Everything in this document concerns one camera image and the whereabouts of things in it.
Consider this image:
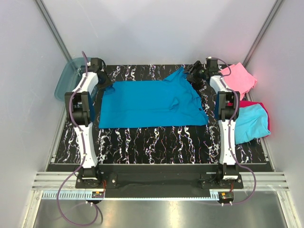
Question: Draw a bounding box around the right corner frame post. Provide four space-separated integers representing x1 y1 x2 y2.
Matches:
243 0 284 68

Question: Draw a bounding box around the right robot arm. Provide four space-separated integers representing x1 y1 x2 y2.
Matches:
184 57 240 188

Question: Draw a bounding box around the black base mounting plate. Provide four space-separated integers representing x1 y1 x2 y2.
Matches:
75 163 244 199

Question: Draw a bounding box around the teal plastic bin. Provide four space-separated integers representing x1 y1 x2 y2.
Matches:
54 57 98 102

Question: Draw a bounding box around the slotted cable duct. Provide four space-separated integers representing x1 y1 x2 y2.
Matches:
42 190 232 201

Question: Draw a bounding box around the pink folded t-shirt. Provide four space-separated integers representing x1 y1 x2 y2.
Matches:
220 63 257 100

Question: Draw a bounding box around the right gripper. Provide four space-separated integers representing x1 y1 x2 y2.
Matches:
182 61 207 86

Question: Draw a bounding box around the left corner frame post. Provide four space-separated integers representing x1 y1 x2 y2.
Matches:
33 0 72 62

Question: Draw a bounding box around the corner frame post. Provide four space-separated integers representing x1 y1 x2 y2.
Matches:
243 0 284 68
33 0 72 62

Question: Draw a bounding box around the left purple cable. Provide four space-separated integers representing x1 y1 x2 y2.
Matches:
57 50 104 225

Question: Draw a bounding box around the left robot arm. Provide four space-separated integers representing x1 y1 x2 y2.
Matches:
65 57 112 188

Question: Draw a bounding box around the magenta folded t-shirt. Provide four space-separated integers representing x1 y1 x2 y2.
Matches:
239 100 271 131

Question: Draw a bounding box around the light blue folded t-shirt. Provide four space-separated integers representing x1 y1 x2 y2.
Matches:
235 104 271 144

